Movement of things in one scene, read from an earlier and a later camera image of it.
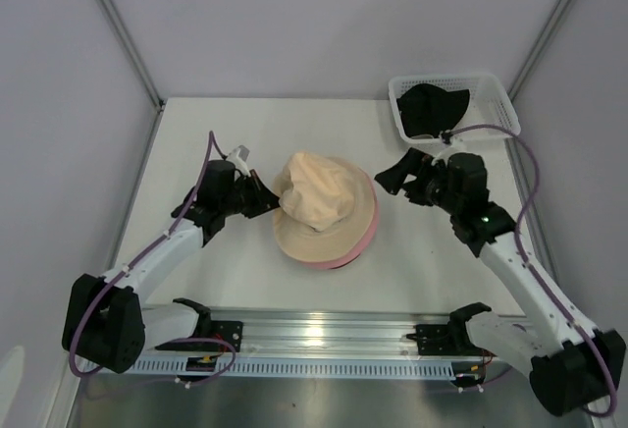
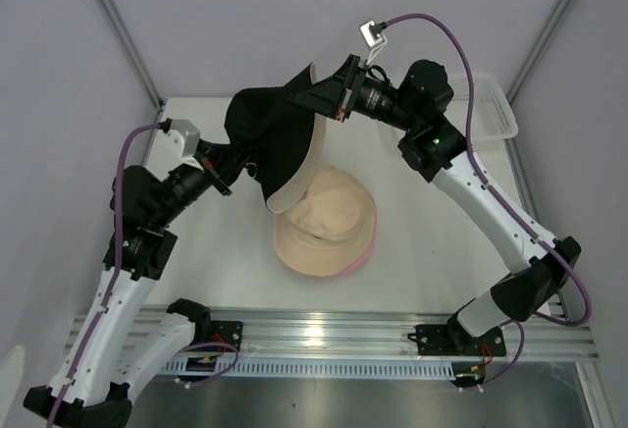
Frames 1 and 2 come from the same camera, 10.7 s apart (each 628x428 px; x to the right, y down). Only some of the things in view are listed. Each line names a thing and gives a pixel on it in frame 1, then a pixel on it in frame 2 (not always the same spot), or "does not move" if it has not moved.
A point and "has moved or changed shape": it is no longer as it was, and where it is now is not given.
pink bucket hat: (356, 253) → (368, 253)
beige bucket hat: (327, 207) has moved or changed shape
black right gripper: (392, 179) → (325, 97)
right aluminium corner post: (545, 33) does not move
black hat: (427, 110) has moved or changed shape
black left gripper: (264, 199) → (220, 158)
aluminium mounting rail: (337, 335) does not move
